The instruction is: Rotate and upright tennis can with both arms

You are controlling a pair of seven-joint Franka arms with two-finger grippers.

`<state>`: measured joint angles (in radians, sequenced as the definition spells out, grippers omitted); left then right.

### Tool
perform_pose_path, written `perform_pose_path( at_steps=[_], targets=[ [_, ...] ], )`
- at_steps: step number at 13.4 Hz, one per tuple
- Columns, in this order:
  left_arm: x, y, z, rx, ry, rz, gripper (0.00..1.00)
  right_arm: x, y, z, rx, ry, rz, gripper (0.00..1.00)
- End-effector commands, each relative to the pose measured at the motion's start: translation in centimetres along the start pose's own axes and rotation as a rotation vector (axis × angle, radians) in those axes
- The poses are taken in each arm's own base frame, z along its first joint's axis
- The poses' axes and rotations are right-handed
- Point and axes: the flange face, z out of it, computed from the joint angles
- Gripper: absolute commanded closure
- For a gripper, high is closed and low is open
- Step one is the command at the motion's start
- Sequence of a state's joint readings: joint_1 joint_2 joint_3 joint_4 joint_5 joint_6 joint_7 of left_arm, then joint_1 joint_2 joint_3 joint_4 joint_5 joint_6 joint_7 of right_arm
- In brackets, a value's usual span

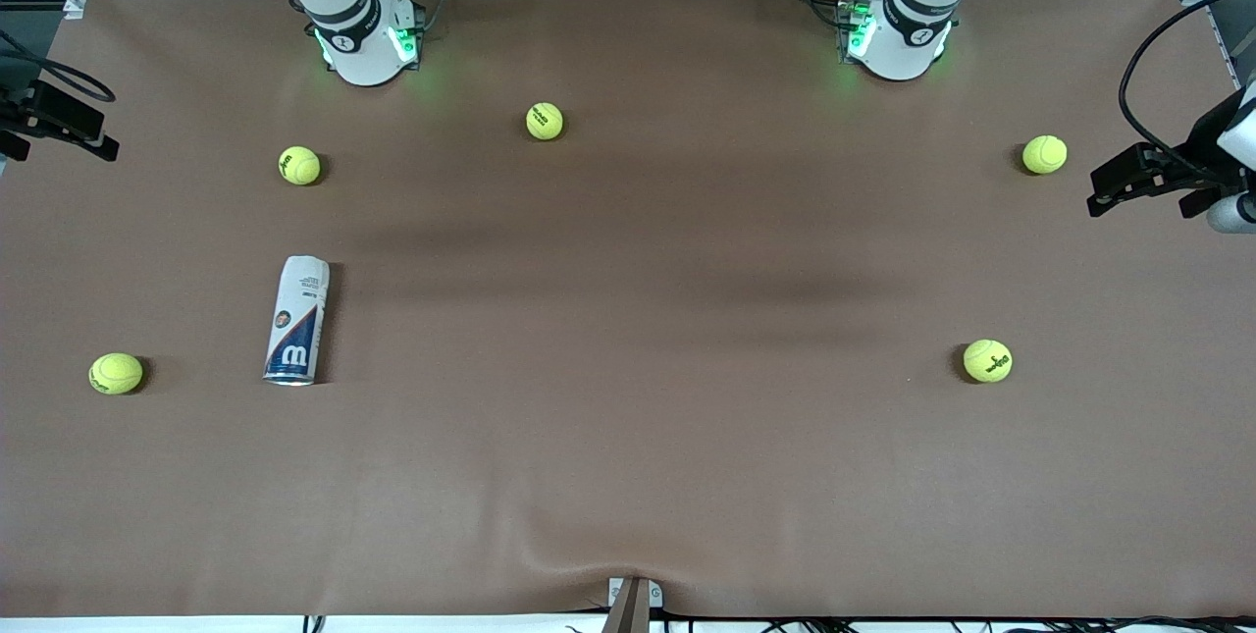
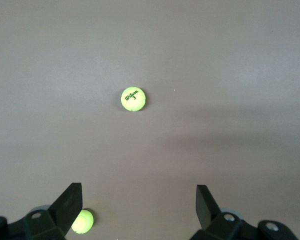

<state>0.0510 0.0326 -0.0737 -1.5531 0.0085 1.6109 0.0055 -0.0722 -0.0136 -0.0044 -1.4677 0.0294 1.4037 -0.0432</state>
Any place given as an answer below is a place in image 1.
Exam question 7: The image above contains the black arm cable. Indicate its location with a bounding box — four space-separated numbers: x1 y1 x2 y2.
0 28 117 104
1118 0 1256 179

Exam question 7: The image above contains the white metal bracket plate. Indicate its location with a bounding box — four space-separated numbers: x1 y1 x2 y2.
607 577 665 609

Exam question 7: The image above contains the white blue tennis ball can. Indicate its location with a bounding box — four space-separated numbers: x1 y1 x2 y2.
263 255 331 387

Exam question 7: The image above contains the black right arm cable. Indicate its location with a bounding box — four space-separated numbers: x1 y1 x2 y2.
0 28 117 104

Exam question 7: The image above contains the yellow tennis ball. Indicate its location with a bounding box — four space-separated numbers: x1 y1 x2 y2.
525 101 565 141
963 339 1014 384
88 352 145 396
1021 134 1069 175
278 145 322 186

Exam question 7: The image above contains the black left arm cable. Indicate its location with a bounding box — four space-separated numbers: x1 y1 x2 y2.
1118 0 1256 179

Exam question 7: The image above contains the brown camera support bar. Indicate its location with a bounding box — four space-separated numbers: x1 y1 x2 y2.
601 578 653 633

